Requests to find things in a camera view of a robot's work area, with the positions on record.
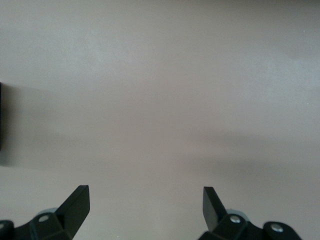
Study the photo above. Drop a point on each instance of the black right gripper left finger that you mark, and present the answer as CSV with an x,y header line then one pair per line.
x,y
72,212

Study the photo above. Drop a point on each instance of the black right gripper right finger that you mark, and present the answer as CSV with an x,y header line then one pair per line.
x,y
212,212

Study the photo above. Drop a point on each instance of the black plastic rectangular box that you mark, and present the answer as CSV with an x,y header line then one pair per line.
x,y
0,115

